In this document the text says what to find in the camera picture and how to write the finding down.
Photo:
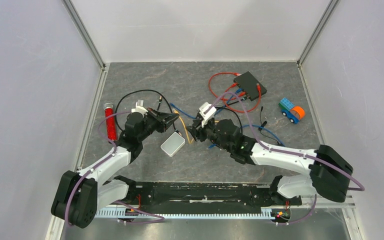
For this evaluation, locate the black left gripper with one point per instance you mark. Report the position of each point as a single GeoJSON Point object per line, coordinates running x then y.
{"type": "Point", "coordinates": [159, 118]}

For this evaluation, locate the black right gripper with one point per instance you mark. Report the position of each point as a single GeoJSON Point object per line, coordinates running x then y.
{"type": "Point", "coordinates": [198, 131]}

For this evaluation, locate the clear plastic box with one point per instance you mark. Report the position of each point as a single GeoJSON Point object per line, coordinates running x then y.
{"type": "Point", "coordinates": [173, 144]}

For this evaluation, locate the black network switch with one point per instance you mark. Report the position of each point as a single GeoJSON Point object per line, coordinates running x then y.
{"type": "Point", "coordinates": [249, 84]}

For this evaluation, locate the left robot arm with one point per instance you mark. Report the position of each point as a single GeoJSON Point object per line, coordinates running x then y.
{"type": "Point", "coordinates": [81, 194]}

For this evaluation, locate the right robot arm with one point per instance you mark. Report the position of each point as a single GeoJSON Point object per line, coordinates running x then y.
{"type": "Point", "coordinates": [321, 171]}

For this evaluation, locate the red glitter tube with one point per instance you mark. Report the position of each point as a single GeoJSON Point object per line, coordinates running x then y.
{"type": "Point", "coordinates": [111, 129]}

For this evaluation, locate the blue lego brick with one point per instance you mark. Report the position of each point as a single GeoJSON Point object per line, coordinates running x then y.
{"type": "Point", "coordinates": [286, 106]}

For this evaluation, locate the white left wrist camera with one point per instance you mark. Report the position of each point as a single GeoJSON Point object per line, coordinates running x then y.
{"type": "Point", "coordinates": [139, 108]}

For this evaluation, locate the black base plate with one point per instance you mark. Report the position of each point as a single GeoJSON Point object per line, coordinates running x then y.
{"type": "Point", "coordinates": [205, 197]}

